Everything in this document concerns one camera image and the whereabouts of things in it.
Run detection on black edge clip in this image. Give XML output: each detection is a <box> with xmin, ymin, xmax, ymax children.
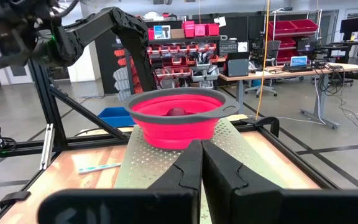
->
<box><xmin>0</xmin><ymin>190</ymin><xmax>32</xmax><ymax>210</ymax></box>
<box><xmin>252</xmin><ymin>116</ymin><xmax>280</xmax><ymax>138</ymax></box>

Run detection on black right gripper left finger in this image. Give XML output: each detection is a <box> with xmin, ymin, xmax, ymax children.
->
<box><xmin>37</xmin><ymin>139</ymin><xmax>204</xmax><ymax>224</ymax></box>

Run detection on black shelf red bins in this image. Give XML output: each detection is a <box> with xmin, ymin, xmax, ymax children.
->
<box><xmin>144</xmin><ymin>19</ymin><xmax>223</xmax><ymax>91</ymax></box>

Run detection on black desk monitor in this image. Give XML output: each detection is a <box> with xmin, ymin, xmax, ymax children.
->
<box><xmin>339</xmin><ymin>16</ymin><xmax>358</xmax><ymax>42</ymax></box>

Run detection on yellow hanging cable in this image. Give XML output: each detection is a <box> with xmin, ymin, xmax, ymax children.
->
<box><xmin>254</xmin><ymin>0</ymin><xmax>272</xmax><ymax>121</ymax></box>

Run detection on silver metal bracket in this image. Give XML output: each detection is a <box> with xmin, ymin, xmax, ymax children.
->
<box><xmin>40</xmin><ymin>123</ymin><xmax>56</xmax><ymax>171</ymax></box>

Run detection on white stacked bins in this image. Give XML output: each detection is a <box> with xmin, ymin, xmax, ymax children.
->
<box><xmin>112</xmin><ymin>66</ymin><xmax>131</xmax><ymax>103</ymax></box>

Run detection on grey office chair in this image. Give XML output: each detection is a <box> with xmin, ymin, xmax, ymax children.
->
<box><xmin>244</xmin><ymin>39</ymin><xmax>282</xmax><ymax>98</ymax></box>

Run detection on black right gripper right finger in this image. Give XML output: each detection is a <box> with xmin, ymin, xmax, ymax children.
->
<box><xmin>202</xmin><ymin>139</ymin><xmax>358</xmax><ymax>224</ymax></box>

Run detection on grey computer case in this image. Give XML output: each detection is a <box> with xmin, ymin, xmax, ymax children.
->
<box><xmin>223</xmin><ymin>51</ymin><xmax>251</xmax><ymax>78</ymax></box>

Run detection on knife with blue handle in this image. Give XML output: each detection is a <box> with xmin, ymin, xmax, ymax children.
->
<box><xmin>77</xmin><ymin>162</ymin><xmax>122</xmax><ymax>175</ymax></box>

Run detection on wooden desk grey legs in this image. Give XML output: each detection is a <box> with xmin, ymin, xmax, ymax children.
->
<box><xmin>218</xmin><ymin>61</ymin><xmax>358</xmax><ymax>131</ymax></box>

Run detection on blue plastic bin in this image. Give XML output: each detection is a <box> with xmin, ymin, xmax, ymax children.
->
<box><xmin>97</xmin><ymin>106</ymin><xmax>136</xmax><ymax>129</ymax></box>

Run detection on dark red plum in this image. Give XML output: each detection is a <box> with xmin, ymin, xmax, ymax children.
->
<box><xmin>165</xmin><ymin>106</ymin><xmax>189</xmax><ymax>117</ymax></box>

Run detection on black aluminium frame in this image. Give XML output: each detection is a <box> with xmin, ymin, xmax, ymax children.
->
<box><xmin>0</xmin><ymin>58</ymin><xmax>358</xmax><ymax>224</ymax></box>

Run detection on red collapsible colander grey rim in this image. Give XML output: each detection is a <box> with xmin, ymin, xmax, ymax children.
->
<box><xmin>124</xmin><ymin>87</ymin><xmax>242</xmax><ymax>151</ymax></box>

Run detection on metal rack red bins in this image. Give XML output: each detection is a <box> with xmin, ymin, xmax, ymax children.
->
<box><xmin>266</xmin><ymin>8</ymin><xmax>323</xmax><ymax>65</ymax></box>

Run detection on open laptop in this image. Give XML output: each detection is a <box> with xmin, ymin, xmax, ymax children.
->
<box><xmin>282</xmin><ymin>55</ymin><xmax>314</xmax><ymax>73</ymax></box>

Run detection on green perforated metal rack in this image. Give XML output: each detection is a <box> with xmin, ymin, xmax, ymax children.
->
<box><xmin>114</xmin><ymin>117</ymin><xmax>288</xmax><ymax>224</ymax></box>

